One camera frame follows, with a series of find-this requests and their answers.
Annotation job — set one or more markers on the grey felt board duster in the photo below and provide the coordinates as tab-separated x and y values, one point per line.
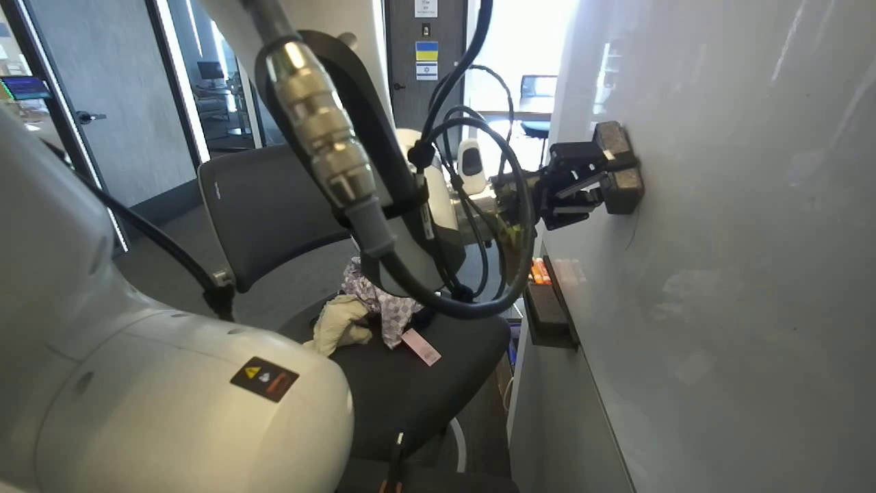
621	169

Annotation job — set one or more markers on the pink tag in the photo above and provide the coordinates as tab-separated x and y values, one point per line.
423	348

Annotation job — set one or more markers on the black whiteboard tray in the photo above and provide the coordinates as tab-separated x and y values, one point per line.
547	317

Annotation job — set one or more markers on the white whiteboard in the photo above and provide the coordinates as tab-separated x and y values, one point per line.
728	274

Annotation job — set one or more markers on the dark panel with stickers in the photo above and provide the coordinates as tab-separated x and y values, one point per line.
424	56

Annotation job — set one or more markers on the dark grey office chair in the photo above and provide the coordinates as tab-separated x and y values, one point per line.
264	210

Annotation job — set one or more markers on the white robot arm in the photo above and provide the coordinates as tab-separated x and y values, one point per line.
137	392

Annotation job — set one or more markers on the patterned purple white cloth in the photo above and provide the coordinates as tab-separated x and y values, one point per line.
386	304

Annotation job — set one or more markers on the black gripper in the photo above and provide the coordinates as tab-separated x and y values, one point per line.
537	189

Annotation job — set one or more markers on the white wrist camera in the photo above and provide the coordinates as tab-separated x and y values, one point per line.
475	165

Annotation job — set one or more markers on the orange marker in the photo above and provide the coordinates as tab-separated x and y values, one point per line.
539	271

